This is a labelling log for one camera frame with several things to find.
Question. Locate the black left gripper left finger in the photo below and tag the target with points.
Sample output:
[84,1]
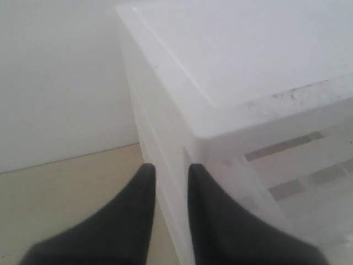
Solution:
[119,233]

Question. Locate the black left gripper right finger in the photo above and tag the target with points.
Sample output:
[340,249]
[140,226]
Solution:
[223,232]

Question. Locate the white plastic drawer cabinet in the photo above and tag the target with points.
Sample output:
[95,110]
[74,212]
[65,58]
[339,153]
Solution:
[217,78]

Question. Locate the clear drawer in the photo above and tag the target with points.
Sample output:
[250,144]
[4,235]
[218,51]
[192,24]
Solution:
[302,186]

